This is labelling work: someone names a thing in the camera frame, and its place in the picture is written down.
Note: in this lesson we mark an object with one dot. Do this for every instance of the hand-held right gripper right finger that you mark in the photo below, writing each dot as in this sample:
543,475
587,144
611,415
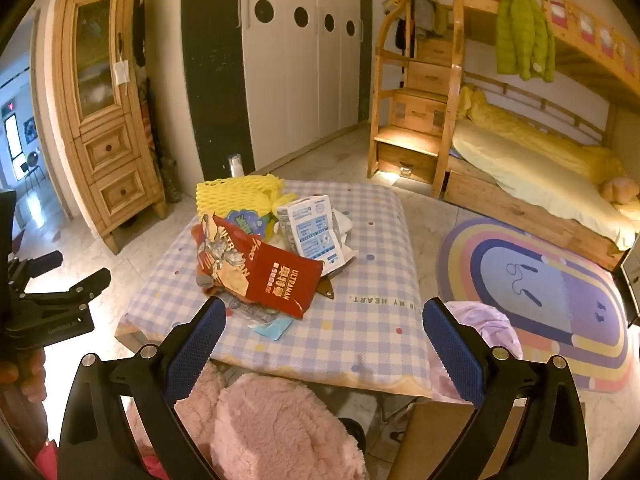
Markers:
452,345

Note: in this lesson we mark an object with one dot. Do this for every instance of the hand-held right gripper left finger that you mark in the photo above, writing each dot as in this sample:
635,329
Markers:
197,345

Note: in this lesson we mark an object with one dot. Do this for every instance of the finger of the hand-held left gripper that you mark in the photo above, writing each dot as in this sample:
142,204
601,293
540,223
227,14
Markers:
37,262
80,285

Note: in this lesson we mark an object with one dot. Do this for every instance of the pale purple plastic bag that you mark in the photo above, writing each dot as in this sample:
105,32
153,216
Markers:
487,325

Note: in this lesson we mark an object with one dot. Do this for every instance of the brown leather sheath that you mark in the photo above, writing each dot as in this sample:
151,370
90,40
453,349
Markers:
326,290

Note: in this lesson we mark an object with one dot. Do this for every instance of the person's left forearm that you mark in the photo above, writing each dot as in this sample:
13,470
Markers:
20,427

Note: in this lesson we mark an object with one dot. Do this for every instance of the person's left hand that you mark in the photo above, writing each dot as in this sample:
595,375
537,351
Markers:
22,371

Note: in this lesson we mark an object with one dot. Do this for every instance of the light blue wrapper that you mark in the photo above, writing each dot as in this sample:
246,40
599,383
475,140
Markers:
272,327

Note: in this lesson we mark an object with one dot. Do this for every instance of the black chair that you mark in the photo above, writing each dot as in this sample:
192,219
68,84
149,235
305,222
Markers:
30,175

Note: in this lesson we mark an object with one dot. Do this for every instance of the checkered table cloth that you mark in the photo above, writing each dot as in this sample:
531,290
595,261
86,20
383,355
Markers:
360,330

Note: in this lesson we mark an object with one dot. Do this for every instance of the cardboard box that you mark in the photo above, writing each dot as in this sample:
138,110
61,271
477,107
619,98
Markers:
430,440

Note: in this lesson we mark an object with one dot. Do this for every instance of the red snack bag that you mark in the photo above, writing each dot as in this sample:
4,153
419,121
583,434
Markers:
280,280

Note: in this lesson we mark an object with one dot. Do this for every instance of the oval rainbow rug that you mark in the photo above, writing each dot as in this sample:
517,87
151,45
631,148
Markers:
550,285

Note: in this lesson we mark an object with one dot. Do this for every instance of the pink fluffy cloth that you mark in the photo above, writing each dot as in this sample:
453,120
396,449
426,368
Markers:
280,430

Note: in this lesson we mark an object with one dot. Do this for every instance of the blue and green packet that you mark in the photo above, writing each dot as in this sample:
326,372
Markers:
245,222

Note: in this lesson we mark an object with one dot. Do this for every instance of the tall wooden cabinet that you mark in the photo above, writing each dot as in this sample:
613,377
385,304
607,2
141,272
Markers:
107,150

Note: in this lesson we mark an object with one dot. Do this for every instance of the dark leaning bundle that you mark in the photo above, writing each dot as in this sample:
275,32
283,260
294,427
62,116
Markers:
167,170

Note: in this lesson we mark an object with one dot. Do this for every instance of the yellow foam net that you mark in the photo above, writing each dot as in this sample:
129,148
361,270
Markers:
220,197

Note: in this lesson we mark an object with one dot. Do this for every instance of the white and blue packet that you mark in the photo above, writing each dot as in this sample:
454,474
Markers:
307,230

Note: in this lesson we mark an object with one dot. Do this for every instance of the pale yellow bed sheet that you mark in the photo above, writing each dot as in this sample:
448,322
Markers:
530,180

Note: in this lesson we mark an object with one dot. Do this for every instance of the paper note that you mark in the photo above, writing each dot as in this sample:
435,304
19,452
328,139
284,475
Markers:
121,71

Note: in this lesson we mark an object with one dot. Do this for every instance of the yellow quilt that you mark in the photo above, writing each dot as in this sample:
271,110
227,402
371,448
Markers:
545,142

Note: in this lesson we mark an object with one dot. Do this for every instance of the tan plush toy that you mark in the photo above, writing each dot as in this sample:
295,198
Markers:
615,190

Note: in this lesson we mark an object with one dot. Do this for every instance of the wooden stair drawers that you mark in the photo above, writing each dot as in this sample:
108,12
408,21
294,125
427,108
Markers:
417,110

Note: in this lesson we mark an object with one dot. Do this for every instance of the white wardrobe with round holes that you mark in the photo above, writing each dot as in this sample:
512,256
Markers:
290,85

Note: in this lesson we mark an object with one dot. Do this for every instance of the green puffer jacket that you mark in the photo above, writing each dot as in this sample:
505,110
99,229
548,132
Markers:
522,35

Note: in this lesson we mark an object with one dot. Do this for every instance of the wooden bunk bed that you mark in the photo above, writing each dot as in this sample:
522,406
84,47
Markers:
575,35

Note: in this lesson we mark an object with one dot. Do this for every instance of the pile of clothes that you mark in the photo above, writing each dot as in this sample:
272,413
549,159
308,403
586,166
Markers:
425,7

